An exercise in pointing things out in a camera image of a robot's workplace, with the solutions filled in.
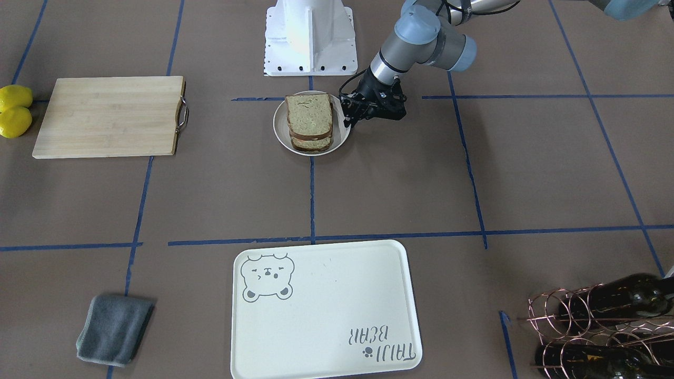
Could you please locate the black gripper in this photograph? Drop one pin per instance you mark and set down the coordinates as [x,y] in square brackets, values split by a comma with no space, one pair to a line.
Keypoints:
[372,85]

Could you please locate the bread slice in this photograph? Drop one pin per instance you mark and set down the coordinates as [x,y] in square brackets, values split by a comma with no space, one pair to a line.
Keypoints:
[311,146]
[309,116]

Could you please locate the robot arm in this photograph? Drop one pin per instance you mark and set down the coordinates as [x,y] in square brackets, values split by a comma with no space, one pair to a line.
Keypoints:
[424,34]

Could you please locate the cream bear tray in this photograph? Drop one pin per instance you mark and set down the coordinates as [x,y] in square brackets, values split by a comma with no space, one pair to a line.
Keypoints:
[325,310]

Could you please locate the wooden cutting board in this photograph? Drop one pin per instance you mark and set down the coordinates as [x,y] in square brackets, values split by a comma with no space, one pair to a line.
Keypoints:
[96,117]

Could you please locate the olive green wine bottle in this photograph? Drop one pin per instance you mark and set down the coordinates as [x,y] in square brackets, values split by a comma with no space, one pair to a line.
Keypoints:
[571,360]

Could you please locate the grey folded cloth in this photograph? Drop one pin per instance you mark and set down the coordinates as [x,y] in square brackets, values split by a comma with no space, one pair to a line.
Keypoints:
[114,328]

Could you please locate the dark green wine bottle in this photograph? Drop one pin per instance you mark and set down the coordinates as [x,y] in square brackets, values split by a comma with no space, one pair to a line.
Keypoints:
[625,300]

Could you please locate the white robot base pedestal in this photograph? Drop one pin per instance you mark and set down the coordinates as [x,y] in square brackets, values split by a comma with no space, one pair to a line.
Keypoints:
[309,38]

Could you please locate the cutting board metal handle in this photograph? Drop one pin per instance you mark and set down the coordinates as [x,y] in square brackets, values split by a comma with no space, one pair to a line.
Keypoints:
[182,117]

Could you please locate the copper wire bottle rack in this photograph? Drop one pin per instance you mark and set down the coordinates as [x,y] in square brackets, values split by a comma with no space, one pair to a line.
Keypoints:
[620,329]

